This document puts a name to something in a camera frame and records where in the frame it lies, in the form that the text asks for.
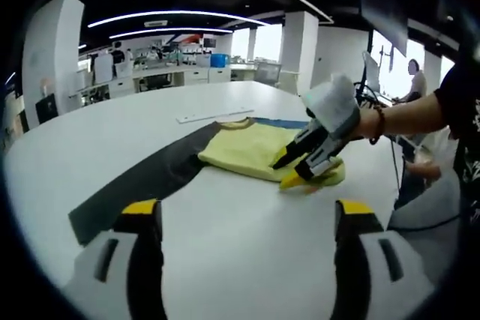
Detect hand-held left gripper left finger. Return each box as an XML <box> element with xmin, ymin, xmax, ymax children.
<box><xmin>73</xmin><ymin>198</ymin><xmax>168</xmax><ymax>320</ymax></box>

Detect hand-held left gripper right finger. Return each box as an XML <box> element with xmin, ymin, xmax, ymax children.
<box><xmin>329</xmin><ymin>199</ymin><xmax>438</xmax><ymax>320</ymax></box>

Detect yellow garment with dark sleeves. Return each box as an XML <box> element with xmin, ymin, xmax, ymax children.
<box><xmin>67</xmin><ymin>117</ymin><xmax>348</xmax><ymax>247</ymax></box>

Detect white template strip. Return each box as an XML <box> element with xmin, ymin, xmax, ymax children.
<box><xmin>175</xmin><ymin>107</ymin><xmax>256</xmax><ymax>125</ymax></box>

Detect person's right hand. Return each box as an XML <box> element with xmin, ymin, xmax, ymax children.
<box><xmin>351</xmin><ymin>107</ymin><xmax>377</xmax><ymax>142</ymax></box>

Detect narrow white pillar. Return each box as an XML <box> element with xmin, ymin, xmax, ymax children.
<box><xmin>280</xmin><ymin>10</ymin><xmax>320</xmax><ymax>97</ymax></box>

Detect grey office chair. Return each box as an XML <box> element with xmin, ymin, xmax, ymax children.
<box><xmin>256</xmin><ymin>61</ymin><xmax>283</xmax><ymax>88</ymax></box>

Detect black hanging screen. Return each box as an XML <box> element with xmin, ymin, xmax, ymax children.
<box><xmin>359</xmin><ymin>0</ymin><xmax>410</xmax><ymax>55</ymax></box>

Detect blue bin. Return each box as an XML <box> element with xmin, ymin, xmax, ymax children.
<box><xmin>209</xmin><ymin>53</ymin><xmax>231</xmax><ymax>70</ymax></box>

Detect long white ceiling light strip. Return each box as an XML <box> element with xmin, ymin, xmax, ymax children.
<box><xmin>110</xmin><ymin>26</ymin><xmax>234</xmax><ymax>40</ymax></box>
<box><xmin>88</xmin><ymin>10</ymin><xmax>272</xmax><ymax>29</ymax></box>

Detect black box at pillar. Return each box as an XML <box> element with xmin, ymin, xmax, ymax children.
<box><xmin>35</xmin><ymin>94</ymin><xmax>59</xmax><ymax>124</ymax></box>

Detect wide white pillar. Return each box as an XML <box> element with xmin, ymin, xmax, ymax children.
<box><xmin>21</xmin><ymin>0</ymin><xmax>86</xmax><ymax>130</ymax></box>

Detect brown bead bracelet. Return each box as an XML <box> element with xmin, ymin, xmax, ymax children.
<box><xmin>368</xmin><ymin>104</ymin><xmax>387</xmax><ymax>145</ymax></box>

